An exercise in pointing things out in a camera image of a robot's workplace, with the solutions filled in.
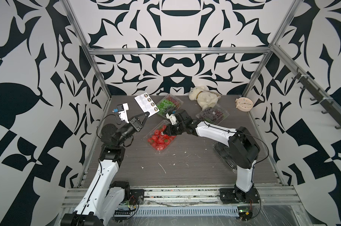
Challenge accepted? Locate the white sticker sheet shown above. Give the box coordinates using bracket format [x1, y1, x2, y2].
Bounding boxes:
[134, 93, 159, 117]

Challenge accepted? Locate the strawberry clamshell box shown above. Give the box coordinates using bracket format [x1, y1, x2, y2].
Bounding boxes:
[144, 120, 176, 152]

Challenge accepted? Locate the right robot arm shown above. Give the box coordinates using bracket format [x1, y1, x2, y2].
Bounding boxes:
[164, 110, 260, 203]

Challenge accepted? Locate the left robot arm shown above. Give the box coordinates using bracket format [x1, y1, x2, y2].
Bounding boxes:
[60, 112, 150, 226]

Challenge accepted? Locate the green and red grape box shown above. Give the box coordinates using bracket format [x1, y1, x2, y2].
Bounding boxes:
[156, 94, 184, 118]

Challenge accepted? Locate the cream plush toy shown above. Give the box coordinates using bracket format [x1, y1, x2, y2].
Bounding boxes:
[188, 86, 221, 110]

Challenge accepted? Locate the left circuit board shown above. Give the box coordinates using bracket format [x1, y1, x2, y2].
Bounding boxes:
[113, 209, 133, 222]

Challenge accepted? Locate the circuit board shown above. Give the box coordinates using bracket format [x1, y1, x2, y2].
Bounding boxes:
[113, 209, 133, 222]
[237, 206, 253, 221]

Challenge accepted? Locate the right circuit board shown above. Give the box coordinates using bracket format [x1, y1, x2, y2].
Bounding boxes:
[237, 206, 253, 221]

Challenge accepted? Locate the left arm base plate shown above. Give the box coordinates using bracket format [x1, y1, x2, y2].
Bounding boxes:
[125, 189, 145, 205]

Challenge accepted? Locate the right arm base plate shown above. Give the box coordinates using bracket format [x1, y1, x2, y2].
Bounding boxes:
[219, 186, 260, 204]

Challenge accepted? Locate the aluminium frame rail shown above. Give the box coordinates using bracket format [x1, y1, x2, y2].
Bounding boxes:
[60, 185, 301, 210]

